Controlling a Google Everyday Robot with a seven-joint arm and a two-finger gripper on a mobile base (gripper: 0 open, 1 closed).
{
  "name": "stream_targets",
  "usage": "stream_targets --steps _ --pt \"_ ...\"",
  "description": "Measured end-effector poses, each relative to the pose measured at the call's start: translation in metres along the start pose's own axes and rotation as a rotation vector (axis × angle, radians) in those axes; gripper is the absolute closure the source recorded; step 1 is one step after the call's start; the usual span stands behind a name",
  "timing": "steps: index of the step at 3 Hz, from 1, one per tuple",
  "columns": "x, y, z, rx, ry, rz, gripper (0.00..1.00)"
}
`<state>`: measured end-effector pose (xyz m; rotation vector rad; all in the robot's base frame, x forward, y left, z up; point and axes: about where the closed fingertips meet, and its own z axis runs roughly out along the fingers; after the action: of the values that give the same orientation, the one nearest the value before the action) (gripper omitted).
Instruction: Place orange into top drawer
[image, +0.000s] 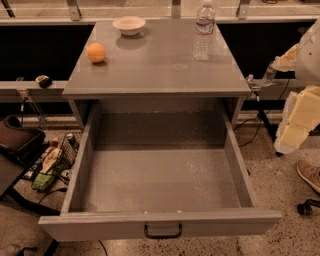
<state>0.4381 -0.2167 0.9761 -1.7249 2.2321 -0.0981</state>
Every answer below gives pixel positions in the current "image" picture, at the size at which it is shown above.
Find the black chair caster wheel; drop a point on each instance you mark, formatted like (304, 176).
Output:
(305, 209)

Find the orange fruit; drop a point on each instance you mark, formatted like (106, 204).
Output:
(95, 52)

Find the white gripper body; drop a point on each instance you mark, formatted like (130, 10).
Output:
(309, 61)

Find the black yellow tape measure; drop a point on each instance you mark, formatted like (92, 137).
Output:
(43, 81)

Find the brown shoe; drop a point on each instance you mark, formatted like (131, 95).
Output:
(310, 174)

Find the green snack bag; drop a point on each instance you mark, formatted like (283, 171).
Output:
(42, 182)

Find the grey cabinet with top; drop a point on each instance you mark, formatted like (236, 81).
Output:
(158, 62)

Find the black drawer handle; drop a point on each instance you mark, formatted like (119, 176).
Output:
(163, 233)

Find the large clear water bottle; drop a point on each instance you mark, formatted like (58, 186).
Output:
(204, 28)

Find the wire basket with snacks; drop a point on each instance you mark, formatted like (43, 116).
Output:
(63, 156)

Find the white ceramic bowl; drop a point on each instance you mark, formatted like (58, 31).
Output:
(129, 25)

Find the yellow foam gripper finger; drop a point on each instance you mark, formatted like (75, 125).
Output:
(301, 115)
(287, 61)

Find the open grey top drawer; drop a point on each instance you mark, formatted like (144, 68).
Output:
(159, 169)

